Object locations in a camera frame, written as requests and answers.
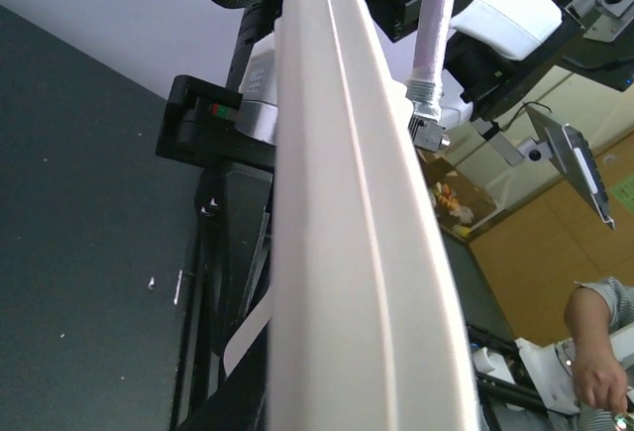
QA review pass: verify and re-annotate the cardboard box with toys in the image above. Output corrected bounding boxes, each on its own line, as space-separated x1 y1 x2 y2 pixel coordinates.
417 150 497 242

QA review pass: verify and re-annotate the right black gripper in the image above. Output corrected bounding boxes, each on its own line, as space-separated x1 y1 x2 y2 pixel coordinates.
155 73 278 431

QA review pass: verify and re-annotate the person forearm striped sleeve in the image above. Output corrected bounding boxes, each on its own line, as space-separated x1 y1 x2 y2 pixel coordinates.
565 276 633 349

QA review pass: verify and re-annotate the black aluminium front rail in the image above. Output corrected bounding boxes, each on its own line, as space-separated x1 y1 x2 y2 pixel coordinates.
467 324 552 431

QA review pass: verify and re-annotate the person hand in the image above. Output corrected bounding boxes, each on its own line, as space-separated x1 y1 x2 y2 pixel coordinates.
573 346 628 414

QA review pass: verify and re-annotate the silver monitor on mount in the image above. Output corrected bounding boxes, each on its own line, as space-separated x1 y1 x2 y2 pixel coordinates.
516 103 615 230

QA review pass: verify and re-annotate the beige phone case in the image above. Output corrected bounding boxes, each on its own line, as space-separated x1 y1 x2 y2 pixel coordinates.
222 0 481 431

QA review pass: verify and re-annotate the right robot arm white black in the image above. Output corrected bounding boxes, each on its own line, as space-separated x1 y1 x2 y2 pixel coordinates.
157 0 633 430

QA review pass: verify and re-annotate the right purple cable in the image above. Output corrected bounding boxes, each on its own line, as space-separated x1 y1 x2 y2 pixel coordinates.
405 0 556 155

